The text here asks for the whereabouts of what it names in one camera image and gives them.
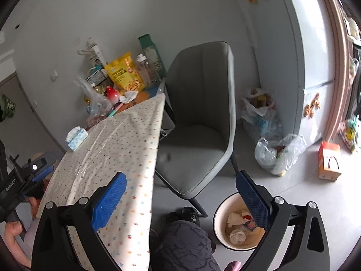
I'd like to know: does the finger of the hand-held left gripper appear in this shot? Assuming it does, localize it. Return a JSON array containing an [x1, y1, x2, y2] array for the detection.
[[17, 158, 55, 187], [29, 151, 57, 165]]

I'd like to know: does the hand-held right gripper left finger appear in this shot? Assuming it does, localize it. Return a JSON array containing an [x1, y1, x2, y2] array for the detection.
[[31, 172, 127, 271]]

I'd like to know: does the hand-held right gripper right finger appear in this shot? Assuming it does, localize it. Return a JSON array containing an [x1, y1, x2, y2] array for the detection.
[[235, 170, 330, 271]]

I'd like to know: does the round cream trash bin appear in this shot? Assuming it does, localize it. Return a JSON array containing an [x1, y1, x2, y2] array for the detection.
[[213, 192, 280, 251]]

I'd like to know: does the large white tissue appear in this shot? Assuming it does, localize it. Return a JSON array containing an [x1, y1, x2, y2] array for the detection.
[[229, 229, 249, 245]]

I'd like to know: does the person's left hand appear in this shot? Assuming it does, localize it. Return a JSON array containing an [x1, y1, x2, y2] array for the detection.
[[5, 197, 39, 269]]

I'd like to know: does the blue tissue box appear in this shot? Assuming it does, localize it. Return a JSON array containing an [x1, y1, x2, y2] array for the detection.
[[65, 126, 89, 152]]

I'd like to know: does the clear plastic floor bag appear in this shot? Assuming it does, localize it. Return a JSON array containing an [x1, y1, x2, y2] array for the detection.
[[254, 134, 307, 176]]

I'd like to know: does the green camouflage cloth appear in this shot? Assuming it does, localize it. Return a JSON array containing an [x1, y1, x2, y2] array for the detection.
[[0, 94, 15, 122]]

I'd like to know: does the dotted white tablecloth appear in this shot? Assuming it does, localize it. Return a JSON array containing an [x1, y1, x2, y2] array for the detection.
[[42, 93, 166, 271]]

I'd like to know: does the black slipper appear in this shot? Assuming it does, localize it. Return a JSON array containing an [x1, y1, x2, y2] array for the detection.
[[166, 206, 202, 227]]

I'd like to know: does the tall clear plastic bag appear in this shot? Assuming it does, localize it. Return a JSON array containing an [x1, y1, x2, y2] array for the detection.
[[74, 75, 114, 125]]

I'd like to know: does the person's patterned trouser leg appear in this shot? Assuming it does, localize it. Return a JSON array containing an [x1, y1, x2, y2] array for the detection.
[[153, 220, 221, 271]]

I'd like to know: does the yellow oil bottle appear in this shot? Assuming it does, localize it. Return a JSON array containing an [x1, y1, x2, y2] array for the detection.
[[84, 85, 107, 105]]

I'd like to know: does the orange cardboard carton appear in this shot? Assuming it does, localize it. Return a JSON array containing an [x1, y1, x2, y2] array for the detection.
[[318, 141, 342, 181]]

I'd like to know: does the red peach-shaped vase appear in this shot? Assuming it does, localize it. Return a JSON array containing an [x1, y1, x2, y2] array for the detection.
[[105, 86, 122, 106]]

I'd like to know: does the white plastic bag with goods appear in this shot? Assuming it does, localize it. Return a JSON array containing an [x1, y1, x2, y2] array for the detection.
[[240, 87, 283, 136]]

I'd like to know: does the small crumpled white tissue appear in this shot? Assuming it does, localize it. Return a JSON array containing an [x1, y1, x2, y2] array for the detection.
[[119, 91, 139, 104]]

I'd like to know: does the grey upholstered chair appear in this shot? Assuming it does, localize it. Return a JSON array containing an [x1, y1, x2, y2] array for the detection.
[[153, 41, 241, 218]]

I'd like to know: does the gingerbread fridge magnet cluster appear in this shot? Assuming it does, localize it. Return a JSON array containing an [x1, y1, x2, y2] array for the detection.
[[303, 93, 321, 118]]

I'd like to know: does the orange table mat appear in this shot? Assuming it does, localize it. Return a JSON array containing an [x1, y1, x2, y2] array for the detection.
[[113, 85, 164, 116]]

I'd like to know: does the yellow snack bag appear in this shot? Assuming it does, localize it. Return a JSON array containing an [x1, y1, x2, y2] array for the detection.
[[104, 52, 146, 94]]

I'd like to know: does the white carton on table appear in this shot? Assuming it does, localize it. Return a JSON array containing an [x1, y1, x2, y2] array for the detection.
[[85, 38, 108, 69]]

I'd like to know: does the yellow green toy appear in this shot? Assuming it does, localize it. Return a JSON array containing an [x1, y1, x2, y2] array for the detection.
[[339, 115, 361, 153]]

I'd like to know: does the clear plastic jar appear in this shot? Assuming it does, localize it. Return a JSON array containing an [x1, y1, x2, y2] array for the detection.
[[136, 54, 161, 89]]

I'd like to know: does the green cardboard box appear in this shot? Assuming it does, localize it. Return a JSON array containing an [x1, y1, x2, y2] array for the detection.
[[137, 33, 167, 79]]

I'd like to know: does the white refrigerator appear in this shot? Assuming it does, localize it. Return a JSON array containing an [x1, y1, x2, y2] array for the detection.
[[248, 0, 339, 148]]

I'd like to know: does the wire basket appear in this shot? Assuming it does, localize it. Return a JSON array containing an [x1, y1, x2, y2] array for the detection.
[[85, 67, 111, 87]]

